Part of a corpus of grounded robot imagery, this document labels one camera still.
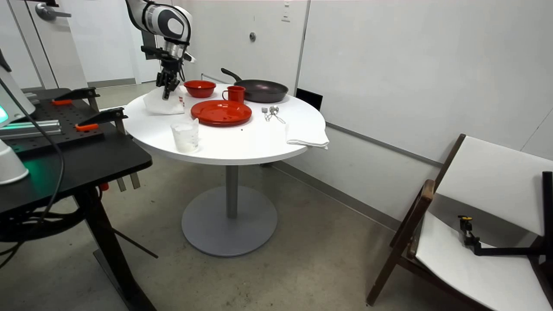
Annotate aluminium rail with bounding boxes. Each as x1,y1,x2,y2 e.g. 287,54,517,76
0,118,62,140

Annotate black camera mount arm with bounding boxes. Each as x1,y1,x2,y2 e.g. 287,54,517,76
456,170,553,273

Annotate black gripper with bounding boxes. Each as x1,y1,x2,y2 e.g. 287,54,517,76
154,56,185,102

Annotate red bowl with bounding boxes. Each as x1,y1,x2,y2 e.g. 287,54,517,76
183,80,218,101

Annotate white cloth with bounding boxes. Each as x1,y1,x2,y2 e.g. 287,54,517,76
142,85,189,116

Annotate red plate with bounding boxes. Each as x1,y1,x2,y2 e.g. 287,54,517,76
189,99,254,128

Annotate red cup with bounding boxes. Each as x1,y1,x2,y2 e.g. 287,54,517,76
221,85,247,104

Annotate silver spoon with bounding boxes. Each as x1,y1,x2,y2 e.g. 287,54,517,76
268,104,289,125

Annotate wooden chair white cushions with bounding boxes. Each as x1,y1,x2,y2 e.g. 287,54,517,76
367,133,553,311

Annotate grey table pedestal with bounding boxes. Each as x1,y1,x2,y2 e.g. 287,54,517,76
180,165,280,260

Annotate clear plastic beaker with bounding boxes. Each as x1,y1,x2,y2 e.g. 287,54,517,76
171,118,202,154

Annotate dark frying pan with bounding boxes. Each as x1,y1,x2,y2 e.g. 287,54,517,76
220,66,290,106

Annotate metal door handle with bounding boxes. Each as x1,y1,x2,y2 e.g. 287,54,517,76
33,0,74,23

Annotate black robot desk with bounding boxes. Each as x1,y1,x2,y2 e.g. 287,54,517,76
0,85,159,311

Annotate folded white napkin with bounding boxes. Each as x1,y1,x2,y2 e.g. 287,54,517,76
284,109,332,151

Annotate black flat panel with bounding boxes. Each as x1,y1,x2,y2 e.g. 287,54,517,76
294,87,325,113

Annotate black desk cables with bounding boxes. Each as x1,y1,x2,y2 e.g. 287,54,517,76
0,114,80,270

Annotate black orange bar clamp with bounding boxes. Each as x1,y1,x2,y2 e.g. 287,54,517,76
50,85,102,113
74,106,144,194

